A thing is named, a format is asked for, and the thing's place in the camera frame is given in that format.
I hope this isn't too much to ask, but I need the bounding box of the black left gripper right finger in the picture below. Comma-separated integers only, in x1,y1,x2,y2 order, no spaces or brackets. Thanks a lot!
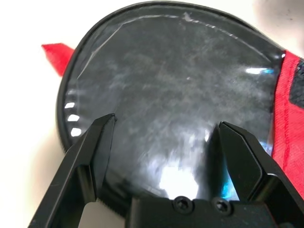
219,121,304,228

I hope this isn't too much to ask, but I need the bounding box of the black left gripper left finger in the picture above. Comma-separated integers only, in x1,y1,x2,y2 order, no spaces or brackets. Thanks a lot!
28,113,117,228

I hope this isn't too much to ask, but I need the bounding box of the red black paddle case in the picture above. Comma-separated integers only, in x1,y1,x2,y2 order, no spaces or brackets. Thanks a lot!
40,0,304,214

